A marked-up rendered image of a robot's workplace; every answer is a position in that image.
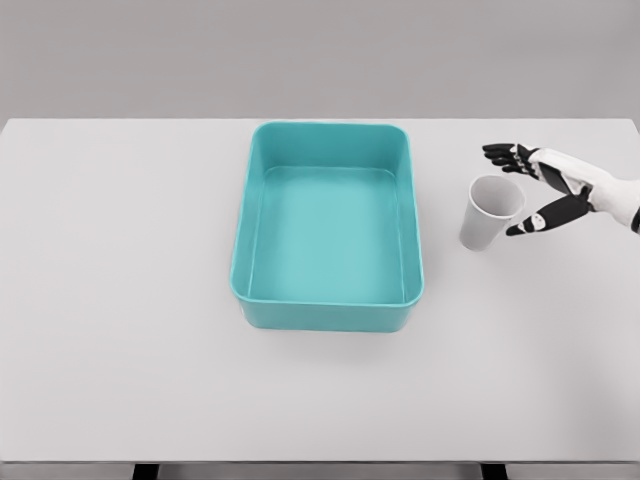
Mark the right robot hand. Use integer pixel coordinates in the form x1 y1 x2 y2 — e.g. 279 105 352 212
481 142 612 238

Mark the white paper cup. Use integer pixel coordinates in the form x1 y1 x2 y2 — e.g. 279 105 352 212
458 174 527 253

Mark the teal plastic basket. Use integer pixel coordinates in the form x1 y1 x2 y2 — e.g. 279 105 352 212
229 121 426 333

